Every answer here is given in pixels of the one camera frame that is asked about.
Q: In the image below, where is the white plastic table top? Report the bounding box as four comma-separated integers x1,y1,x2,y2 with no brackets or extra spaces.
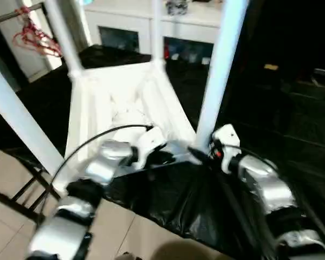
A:
54,60,206,185

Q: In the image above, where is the white plastic table leg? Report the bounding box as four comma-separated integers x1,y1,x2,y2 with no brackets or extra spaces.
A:
151,0,166,69
0,54,66,177
194,0,249,150
43,0,85,80

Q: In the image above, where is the black plastic mat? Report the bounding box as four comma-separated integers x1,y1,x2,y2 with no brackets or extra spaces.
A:
0,43,325,260

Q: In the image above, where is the white cabinet with glass doors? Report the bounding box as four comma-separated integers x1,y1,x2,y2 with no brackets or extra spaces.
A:
84,0,229,66

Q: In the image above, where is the dark object on cabinet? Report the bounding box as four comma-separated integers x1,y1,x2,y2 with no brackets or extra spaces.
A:
165,0,191,16

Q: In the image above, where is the grey curtain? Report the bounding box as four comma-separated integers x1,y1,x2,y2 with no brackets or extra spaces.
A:
60,0,94,53

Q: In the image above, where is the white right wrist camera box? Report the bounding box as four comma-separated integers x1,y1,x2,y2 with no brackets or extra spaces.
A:
210,123,242,174

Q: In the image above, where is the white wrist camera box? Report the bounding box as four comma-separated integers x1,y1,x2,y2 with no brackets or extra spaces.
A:
134,126,169,168
210,123,242,174

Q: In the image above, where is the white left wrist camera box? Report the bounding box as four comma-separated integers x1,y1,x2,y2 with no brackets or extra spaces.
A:
134,126,169,168

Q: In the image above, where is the black metal table frame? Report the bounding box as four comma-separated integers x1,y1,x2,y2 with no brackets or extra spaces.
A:
0,162,56,224

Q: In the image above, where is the dark metal clothes rail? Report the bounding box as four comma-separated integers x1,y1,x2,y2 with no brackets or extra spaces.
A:
0,3,47,25

